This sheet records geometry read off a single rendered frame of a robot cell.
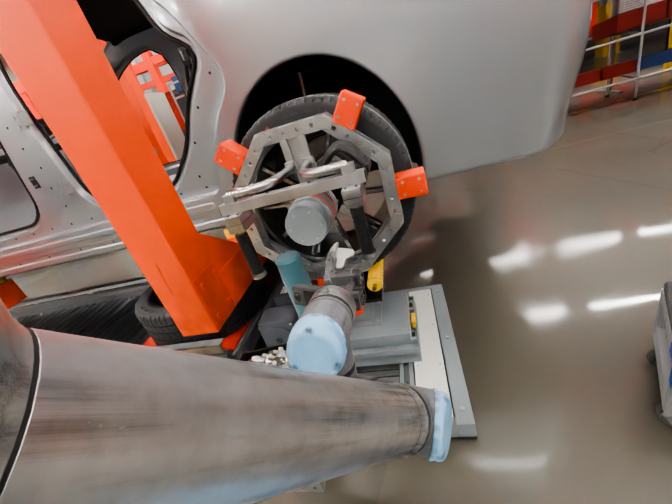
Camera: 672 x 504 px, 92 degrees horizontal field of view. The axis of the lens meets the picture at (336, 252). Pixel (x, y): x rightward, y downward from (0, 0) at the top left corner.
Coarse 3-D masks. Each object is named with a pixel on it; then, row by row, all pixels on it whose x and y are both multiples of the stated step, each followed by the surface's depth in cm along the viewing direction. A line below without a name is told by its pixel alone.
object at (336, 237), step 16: (272, 144) 108; (272, 160) 126; (352, 160) 108; (256, 176) 114; (336, 192) 119; (368, 192) 113; (272, 208) 121; (384, 208) 125; (272, 224) 127; (336, 224) 121; (368, 224) 119; (288, 240) 129; (336, 240) 138; (352, 240) 133; (304, 256) 127; (320, 256) 127
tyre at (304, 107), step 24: (312, 96) 101; (336, 96) 104; (264, 120) 104; (288, 120) 103; (360, 120) 100; (384, 120) 105; (240, 144) 110; (384, 144) 102; (408, 168) 105; (408, 216) 113
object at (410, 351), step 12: (360, 348) 145; (372, 348) 143; (384, 348) 141; (396, 348) 139; (408, 348) 134; (420, 348) 141; (360, 360) 141; (372, 360) 140; (384, 360) 139; (396, 360) 138; (408, 360) 137; (420, 360) 136
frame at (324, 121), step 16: (272, 128) 102; (288, 128) 96; (304, 128) 96; (320, 128) 95; (336, 128) 94; (256, 144) 100; (368, 144) 95; (256, 160) 102; (384, 160) 96; (240, 176) 106; (384, 176) 99; (384, 192) 101; (256, 208) 117; (400, 208) 103; (256, 224) 115; (384, 224) 111; (400, 224) 105; (256, 240) 118; (384, 240) 111; (272, 256) 119; (352, 256) 121; (320, 272) 119
